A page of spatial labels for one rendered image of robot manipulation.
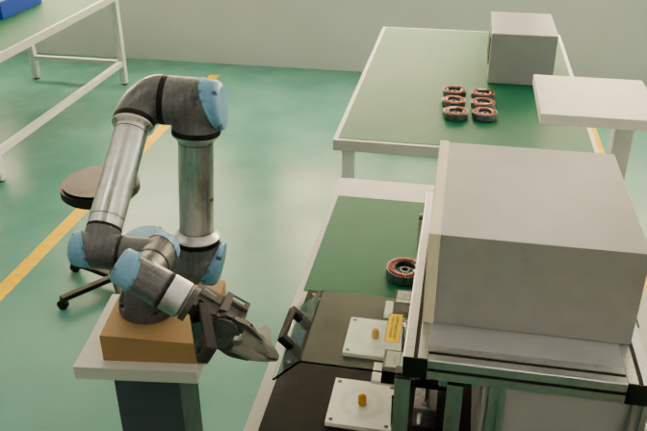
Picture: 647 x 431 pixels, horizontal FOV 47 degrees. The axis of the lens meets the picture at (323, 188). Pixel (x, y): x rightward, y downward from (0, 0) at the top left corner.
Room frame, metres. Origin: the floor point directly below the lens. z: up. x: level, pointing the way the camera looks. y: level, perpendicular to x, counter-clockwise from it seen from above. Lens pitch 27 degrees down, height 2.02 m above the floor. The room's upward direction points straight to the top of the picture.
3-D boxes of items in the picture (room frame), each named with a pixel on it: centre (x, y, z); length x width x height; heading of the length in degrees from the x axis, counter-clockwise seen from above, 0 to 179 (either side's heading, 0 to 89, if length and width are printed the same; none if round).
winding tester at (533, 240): (1.35, -0.43, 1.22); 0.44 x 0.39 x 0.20; 169
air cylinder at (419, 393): (1.28, -0.23, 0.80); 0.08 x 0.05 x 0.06; 169
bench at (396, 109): (3.72, -0.75, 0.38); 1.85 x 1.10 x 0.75; 169
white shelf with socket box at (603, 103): (2.21, -0.85, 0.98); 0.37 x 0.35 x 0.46; 169
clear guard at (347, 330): (1.22, -0.08, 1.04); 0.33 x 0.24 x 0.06; 79
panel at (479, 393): (1.38, -0.36, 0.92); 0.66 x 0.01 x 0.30; 169
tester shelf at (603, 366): (1.37, -0.43, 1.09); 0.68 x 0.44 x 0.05; 169
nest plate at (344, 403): (1.31, -0.09, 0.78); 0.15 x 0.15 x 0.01; 79
